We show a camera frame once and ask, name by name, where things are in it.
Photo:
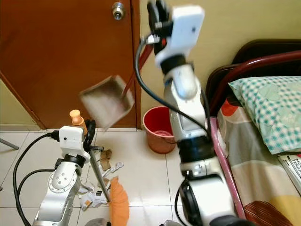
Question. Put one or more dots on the printed book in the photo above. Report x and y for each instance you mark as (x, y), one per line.
(292, 169)

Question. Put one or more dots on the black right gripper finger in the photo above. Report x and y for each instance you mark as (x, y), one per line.
(153, 13)
(167, 12)

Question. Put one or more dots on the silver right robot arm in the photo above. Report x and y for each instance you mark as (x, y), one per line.
(186, 89)

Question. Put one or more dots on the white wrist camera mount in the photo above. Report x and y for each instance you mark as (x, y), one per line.
(186, 28)
(73, 139)

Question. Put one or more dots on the white crumpled paper scrap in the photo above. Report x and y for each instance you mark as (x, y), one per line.
(116, 167)

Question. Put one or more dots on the red plastic bucket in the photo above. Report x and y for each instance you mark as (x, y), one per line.
(157, 134)

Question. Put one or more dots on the beige orange patterned bedsheet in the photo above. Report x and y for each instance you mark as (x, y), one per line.
(258, 179)

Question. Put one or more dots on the grey robot foot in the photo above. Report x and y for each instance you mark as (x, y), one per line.
(170, 223)
(96, 222)

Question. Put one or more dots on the dark bed headboard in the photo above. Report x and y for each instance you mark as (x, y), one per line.
(268, 47)

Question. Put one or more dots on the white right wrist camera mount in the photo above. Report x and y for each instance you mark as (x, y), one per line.
(186, 28)

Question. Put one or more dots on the pink bed side rail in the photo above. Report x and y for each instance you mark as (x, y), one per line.
(225, 165)

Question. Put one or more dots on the brown cardboard scrap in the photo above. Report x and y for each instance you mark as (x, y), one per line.
(105, 160)

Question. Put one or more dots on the silver round door knob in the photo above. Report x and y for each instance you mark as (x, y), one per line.
(118, 10)

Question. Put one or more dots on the brown wooden door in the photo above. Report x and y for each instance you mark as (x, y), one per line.
(56, 52)

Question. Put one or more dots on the green checkered pillow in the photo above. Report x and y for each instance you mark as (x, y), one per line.
(268, 108)

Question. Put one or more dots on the white printed paper scraps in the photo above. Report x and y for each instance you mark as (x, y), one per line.
(91, 197)

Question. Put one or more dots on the grey metal chair leg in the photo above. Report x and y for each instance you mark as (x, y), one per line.
(9, 143)

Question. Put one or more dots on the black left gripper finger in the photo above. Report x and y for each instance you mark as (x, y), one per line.
(90, 127)

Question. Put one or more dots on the grey right robot foot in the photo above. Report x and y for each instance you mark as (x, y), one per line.
(170, 223)

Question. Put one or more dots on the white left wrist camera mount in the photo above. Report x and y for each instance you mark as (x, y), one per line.
(73, 139)

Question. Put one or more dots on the dark red curved bed rail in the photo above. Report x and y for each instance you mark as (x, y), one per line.
(254, 63)

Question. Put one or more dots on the grey left robot foot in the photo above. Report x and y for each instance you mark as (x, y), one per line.
(96, 222)

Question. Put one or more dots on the brown wooden door frame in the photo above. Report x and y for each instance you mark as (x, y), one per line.
(136, 23)

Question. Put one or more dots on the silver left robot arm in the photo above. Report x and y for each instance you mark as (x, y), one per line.
(61, 181)

